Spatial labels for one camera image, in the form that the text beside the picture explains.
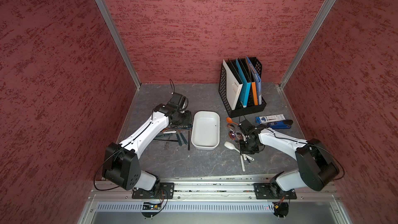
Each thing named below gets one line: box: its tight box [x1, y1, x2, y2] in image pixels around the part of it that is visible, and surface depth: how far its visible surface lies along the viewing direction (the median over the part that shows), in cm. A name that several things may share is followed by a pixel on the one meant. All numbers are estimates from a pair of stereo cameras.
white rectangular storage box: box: [191, 110, 221, 150], surface depth 98 cm
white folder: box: [222, 59, 244, 111], surface depth 87 cm
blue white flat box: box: [255, 114, 286, 124], surface depth 102 cm
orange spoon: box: [225, 116, 239, 126], surface depth 102 cm
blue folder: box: [246, 56, 262, 106], surface depth 90 cm
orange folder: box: [251, 81, 259, 106], surface depth 91 cm
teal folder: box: [235, 58, 252, 108], surface depth 87 cm
